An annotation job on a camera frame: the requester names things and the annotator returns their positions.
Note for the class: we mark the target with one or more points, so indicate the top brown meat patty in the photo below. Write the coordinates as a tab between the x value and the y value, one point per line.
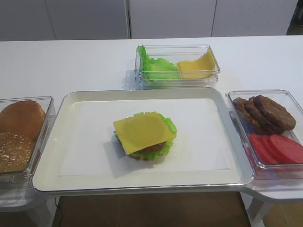
275	113

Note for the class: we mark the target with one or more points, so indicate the yellow cheese slices in bin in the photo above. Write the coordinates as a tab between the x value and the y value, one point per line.
202	68

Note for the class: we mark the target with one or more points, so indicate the middle brown meat patty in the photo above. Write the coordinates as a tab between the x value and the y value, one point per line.
265	124

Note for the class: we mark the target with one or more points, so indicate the clear bin with buns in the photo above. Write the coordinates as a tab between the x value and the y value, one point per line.
23	178

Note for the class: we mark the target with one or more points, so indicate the yellow cheese slice on burger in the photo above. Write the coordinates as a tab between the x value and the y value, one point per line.
142	132

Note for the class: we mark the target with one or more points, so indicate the brown meat patty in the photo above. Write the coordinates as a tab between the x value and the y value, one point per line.
275	113
240	107
265	124

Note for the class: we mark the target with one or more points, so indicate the green lettuce leaf on burger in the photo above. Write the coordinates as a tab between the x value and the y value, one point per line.
169	123

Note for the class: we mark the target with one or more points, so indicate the green lettuce in bin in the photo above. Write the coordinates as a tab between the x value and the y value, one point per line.
159	68

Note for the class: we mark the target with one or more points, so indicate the white paper sheet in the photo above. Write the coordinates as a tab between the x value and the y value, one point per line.
201	142

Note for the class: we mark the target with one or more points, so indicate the rear brown meat patty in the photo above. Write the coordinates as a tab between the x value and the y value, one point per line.
240	107

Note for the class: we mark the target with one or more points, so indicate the left red tomato slice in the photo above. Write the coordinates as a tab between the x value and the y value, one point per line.
261	152

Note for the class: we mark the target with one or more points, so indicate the brown patty on burger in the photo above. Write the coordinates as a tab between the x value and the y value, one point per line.
152	149

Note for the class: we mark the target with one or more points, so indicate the clear bin lettuce and cheese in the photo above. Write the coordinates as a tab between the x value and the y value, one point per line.
175	54

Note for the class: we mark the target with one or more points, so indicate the plain brown bun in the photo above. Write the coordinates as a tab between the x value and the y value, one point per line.
23	117

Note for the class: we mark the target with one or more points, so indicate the clear bin patties and tomato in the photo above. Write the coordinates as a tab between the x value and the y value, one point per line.
285	99

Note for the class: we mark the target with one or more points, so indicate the red tomato slice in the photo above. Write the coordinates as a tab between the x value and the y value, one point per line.
261	152
288	150
270	150

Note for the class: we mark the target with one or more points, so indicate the sesame top bun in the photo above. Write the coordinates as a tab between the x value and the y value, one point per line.
15	152

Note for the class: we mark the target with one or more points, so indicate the front red tomato slice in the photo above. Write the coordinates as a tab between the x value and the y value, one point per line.
288	150

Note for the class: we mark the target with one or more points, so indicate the white serving tray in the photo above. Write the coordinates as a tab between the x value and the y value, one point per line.
48	178

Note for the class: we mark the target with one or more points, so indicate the middle red tomato slice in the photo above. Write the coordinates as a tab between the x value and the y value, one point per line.
270	150

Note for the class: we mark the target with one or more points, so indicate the bottom bun on tray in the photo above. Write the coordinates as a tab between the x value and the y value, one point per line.
142	158

